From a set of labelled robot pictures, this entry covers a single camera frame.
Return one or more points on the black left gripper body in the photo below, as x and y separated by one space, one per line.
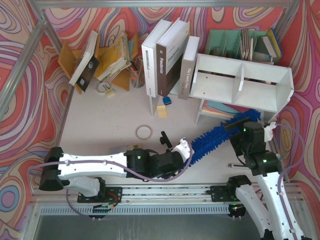
175 155

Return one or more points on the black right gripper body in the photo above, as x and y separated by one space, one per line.
235 125

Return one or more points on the black detached gripper part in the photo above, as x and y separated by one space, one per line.
164 140

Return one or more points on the blue microfiber duster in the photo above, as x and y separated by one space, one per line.
212 139

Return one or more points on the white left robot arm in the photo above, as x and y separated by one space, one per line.
84 173

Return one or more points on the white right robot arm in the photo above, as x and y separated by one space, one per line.
273 217

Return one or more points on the white wooden bookshelf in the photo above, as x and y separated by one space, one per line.
260 86

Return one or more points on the teal paper sheets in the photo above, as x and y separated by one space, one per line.
218 108

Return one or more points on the small wooden block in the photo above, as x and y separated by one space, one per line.
161 111

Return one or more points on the blue black small eraser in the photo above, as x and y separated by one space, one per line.
167 101

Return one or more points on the teal desk organizer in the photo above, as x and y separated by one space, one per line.
245 44

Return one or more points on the clear pencil cup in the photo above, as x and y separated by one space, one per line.
137 75

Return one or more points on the blue yellow folders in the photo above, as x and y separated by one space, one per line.
270 33

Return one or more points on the taupe Lonely Ones book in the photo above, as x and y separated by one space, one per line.
188 64

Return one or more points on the yellow worn books stack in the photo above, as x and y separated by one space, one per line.
113 60

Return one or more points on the white Mademoiselle book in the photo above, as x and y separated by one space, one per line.
149 57

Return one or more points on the brown Fredonia book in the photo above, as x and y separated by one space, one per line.
169 53

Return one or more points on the white book black cover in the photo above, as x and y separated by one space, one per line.
86 63

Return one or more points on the yellow wooden book rack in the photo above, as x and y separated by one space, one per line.
68 56

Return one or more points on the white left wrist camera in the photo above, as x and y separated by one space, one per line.
184 148

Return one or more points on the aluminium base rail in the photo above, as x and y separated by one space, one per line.
141 199

